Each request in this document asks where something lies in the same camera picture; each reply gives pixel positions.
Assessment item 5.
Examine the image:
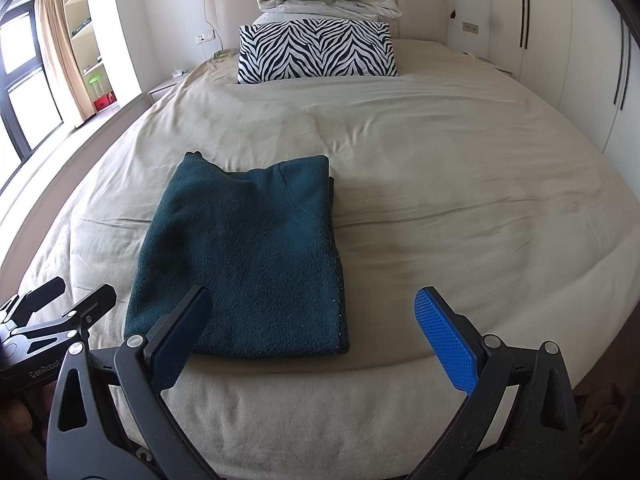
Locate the green stool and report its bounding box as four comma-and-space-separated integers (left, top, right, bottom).
85, 72, 105, 103

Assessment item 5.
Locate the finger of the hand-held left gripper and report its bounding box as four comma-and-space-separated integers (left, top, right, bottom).
15, 284, 118, 348
0, 277, 67, 333

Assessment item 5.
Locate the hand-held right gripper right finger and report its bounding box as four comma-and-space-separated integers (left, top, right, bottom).
407, 286, 583, 480

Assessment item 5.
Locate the beige padded headboard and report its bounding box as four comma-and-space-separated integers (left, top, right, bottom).
202, 0, 453, 53

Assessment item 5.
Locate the folded white duvet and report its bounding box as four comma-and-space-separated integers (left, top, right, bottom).
252, 0, 403, 26

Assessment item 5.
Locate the white nightstand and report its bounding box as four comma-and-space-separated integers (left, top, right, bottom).
148, 67, 193, 106

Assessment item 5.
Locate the dark teal knitted sweater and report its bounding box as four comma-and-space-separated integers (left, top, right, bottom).
123, 150, 351, 360

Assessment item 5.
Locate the beige curtain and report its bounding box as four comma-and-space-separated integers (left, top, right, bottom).
34, 0, 86, 126

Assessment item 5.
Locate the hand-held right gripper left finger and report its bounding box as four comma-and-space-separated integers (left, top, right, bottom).
47, 285, 221, 480

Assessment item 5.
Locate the dark framed window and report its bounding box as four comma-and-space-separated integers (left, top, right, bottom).
0, 0, 66, 161

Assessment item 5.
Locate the zebra print pillow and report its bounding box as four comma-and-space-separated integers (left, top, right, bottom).
236, 19, 399, 85

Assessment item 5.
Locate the white wardrobe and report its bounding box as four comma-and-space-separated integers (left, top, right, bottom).
487, 0, 640, 161

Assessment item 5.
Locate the bed with beige sheet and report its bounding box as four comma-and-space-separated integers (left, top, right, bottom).
0, 37, 640, 471

